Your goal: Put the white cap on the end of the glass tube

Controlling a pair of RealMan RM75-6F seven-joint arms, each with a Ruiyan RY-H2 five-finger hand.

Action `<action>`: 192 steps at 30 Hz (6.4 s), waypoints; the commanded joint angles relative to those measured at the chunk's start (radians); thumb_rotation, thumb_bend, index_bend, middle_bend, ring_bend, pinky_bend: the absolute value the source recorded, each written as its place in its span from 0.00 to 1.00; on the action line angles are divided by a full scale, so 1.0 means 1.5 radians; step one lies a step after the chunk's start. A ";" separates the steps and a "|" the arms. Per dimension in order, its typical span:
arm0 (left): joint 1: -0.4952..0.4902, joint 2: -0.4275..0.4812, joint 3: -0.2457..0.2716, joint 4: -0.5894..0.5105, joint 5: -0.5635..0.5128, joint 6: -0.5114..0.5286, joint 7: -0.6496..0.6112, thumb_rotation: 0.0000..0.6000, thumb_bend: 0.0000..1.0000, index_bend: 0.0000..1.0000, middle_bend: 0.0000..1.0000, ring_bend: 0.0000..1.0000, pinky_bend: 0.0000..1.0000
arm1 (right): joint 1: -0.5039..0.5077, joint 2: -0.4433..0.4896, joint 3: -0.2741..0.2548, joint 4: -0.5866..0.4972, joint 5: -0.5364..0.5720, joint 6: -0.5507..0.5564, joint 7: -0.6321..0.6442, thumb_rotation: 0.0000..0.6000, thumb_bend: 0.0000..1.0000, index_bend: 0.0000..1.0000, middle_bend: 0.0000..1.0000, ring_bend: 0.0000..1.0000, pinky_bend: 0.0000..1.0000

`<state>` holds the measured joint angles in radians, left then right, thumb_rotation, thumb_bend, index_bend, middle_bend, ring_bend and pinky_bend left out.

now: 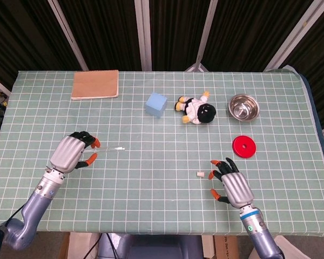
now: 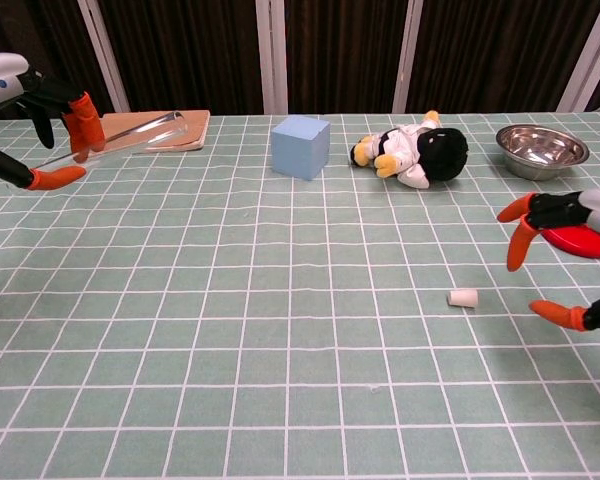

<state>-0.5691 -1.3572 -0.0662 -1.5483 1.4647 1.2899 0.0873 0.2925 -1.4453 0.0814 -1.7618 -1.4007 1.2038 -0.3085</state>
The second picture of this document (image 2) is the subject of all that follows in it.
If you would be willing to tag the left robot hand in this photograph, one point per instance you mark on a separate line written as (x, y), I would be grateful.
(2, 80)

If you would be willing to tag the clear plastic tube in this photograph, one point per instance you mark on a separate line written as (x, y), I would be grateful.
(145, 131)

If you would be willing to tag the small white plastic piece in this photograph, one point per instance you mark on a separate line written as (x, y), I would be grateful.
(462, 298)

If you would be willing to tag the red disc with hole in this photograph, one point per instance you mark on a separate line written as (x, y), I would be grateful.
(580, 245)

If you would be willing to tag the stainless steel bowl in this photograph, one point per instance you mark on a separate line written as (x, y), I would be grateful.
(542, 150)

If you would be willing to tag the black curtain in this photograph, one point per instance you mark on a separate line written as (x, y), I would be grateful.
(190, 50)

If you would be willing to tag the brown cover notebook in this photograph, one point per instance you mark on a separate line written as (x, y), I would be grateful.
(195, 125)

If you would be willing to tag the black white plush doll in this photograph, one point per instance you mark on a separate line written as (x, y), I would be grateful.
(410, 150)

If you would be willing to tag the light blue foam cube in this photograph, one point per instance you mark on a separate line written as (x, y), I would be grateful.
(297, 150)

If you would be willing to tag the green checkered tablecloth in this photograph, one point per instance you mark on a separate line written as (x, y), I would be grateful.
(280, 300)

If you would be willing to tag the white metal frame post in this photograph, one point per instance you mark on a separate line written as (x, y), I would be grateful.
(102, 55)
(271, 55)
(408, 55)
(590, 55)

